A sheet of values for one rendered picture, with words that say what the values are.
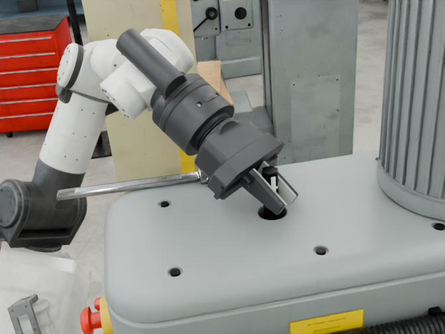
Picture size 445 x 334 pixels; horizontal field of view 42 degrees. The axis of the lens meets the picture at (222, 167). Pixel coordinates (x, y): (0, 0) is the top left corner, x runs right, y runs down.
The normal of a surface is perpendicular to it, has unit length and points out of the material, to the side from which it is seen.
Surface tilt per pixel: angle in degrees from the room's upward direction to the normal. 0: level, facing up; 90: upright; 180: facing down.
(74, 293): 86
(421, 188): 90
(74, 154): 86
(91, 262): 0
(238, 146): 31
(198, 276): 0
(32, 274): 58
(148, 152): 90
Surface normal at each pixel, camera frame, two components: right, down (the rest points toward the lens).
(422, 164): -0.69, 0.41
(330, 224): -0.07, -0.86
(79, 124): 0.36, 0.38
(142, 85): -0.07, -0.29
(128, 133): 0.17, 0.48
